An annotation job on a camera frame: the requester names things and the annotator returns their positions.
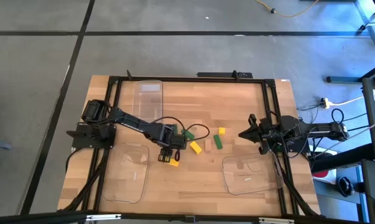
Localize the black headphones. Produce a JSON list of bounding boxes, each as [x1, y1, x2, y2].
[[336, 175, 356, 197]]

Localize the dark floor bar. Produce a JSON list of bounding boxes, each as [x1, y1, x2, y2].
[[326, 76, 363, 84]]

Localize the clear plastic bin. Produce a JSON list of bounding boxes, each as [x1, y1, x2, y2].
[[221, 151, 285, 196], [103, 142, 150, 205]]

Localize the black workbench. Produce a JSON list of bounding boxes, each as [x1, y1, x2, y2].
[[360, 58, 375, 224]]

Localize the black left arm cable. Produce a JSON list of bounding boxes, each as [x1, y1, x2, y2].
[[148, 116, 211, 162]]

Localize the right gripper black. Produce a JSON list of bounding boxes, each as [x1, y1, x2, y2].
[[239, 113, 282, 156]]

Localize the black cable bundle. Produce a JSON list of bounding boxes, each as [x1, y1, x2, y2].
[[61, 148, 110, 212], [279, 167, 321, 217]]

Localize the red round object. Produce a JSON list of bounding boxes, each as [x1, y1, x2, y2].
[[311, 169, 330, 180]]

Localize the silver bracket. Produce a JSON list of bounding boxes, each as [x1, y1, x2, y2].
[[258, 217, 296, 224], [86, 213, 122, 222]]

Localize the black diagonal beam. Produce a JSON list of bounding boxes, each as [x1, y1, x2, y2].
[[310, 143, 375, 174]]

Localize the clear bin with white label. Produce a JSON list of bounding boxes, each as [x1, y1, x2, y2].
[[131, 80, 164, 123]]

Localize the orange extension cord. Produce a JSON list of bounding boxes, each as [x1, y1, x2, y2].
[[255, 0, 320, 19]]

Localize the black bar behind table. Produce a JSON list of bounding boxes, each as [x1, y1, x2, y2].
[[196, 70, 254, 79]]

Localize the black aluminium table frame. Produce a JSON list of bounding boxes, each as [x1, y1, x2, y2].
[[81, 70, 322, 217]]

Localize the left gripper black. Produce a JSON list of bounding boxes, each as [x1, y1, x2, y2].
[[151, 123, 188, 163]]

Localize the black overhead beam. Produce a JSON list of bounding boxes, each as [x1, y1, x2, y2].
[[0, 210, 375, 224]]

